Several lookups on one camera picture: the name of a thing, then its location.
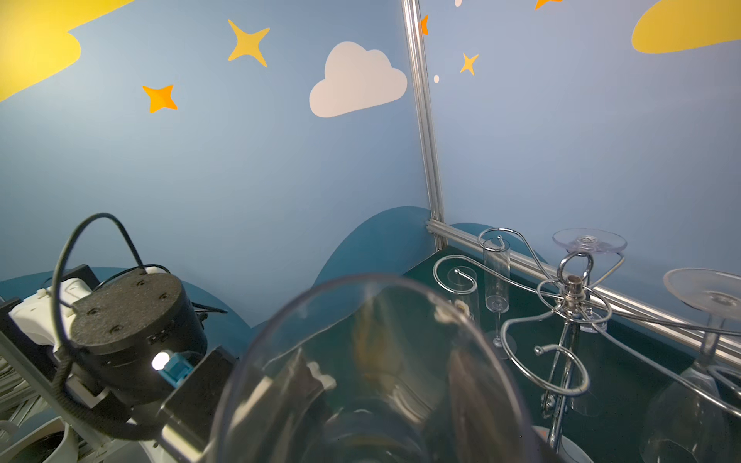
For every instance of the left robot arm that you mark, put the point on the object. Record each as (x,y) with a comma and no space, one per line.
(126,358)

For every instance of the chrome wine glass rack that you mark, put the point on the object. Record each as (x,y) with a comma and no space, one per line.
(695,414)

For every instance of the left aluminium frame post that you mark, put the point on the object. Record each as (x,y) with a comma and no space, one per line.
(421,89)

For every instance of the horizontal aluminium frame bar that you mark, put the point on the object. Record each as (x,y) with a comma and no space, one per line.
(728,349)

